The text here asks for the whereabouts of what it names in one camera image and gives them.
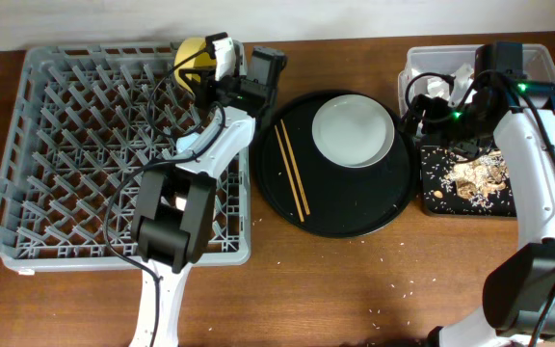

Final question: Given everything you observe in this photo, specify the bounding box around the food scraps pile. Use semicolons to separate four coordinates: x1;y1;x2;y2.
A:
440;150;509;209

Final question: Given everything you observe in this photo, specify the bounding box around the crumpled white paper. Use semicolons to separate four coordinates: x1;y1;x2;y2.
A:
426;64;474;106

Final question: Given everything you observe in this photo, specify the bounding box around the pink cup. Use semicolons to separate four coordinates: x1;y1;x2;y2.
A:
169;194;187;211

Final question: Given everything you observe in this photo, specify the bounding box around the pale green plate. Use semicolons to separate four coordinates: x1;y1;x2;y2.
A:
311;94;396;169

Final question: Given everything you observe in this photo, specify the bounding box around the grey dishwasher rack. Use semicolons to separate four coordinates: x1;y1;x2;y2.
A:
0;40;251;273

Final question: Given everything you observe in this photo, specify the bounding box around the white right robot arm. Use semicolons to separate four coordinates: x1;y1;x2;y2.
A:
398;41;555;346

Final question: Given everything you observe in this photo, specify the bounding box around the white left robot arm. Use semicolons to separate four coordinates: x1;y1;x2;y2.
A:
114;42;288;346

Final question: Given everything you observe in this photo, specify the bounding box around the yellow bowl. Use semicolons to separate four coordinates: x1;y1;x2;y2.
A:
173;37;217;93

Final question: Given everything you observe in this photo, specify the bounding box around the light blue cup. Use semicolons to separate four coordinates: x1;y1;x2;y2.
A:
175;132;199;153

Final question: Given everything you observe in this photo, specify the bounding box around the rectangular black tray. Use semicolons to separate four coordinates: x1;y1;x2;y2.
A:
420;146;516;218

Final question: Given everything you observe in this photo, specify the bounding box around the round black tray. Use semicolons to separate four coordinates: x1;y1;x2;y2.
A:
252;90;419;238

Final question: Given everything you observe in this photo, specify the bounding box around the clear plastic bin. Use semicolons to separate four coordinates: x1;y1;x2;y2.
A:
397;43;555;145

